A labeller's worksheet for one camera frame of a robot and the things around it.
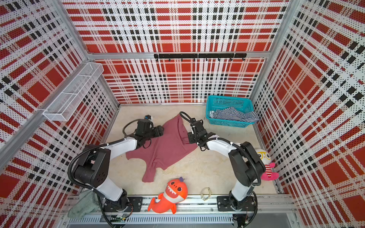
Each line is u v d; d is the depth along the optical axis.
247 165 0.46
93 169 0.46
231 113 1.11
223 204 0.73
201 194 0.75
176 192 0.70
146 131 0.75
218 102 1.27
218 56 0.89
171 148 0.96
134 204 0.74
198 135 0.71
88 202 0.75
